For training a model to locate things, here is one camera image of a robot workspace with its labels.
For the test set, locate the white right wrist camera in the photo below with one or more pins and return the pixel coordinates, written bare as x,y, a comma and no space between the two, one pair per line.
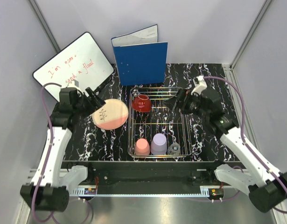
200,85

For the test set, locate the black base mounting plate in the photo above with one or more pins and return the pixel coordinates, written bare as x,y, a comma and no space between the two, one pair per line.
148,177

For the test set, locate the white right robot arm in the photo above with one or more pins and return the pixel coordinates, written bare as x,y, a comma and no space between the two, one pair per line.
264,184

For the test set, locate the pink cup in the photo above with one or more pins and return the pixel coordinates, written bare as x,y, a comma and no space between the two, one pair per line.
142,147

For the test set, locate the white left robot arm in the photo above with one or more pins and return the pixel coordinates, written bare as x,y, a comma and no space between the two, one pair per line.
48,191

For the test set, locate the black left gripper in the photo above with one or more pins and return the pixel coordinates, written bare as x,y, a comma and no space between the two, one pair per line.
95,100

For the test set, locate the lilac cup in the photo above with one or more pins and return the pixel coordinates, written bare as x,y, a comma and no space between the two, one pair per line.
159,144

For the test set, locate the whiteboard with red writing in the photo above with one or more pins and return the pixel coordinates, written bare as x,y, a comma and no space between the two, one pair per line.
82,60

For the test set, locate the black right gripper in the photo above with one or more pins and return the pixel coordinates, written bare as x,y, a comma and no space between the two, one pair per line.
184,95

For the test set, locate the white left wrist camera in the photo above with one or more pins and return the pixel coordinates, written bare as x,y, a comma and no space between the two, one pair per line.
73,84

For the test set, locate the blue ring binder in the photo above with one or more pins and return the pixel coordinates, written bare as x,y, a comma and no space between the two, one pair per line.
140,57

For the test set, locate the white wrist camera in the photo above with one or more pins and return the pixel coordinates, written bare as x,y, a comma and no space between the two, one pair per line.
73,84
200,85

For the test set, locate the wire dish rack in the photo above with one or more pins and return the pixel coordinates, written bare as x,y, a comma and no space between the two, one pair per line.
174,125

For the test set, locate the clear glass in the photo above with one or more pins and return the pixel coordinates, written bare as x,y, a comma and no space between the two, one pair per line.
174,149

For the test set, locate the cream and pink plate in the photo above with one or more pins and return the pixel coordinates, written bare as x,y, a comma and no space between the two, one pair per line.
112,115

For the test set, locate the red bowl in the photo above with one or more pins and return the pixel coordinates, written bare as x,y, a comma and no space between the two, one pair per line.
141,103

